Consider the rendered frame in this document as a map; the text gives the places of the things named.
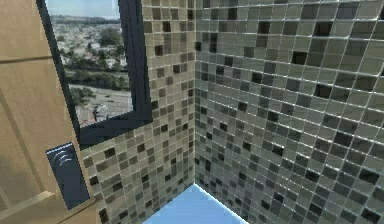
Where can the black framed window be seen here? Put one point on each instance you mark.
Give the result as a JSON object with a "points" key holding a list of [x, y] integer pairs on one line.
{"points": [[100, 66]]}

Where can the light wooden cupboard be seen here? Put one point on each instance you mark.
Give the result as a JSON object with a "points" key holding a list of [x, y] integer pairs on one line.
{"points": [[30, 110]]}

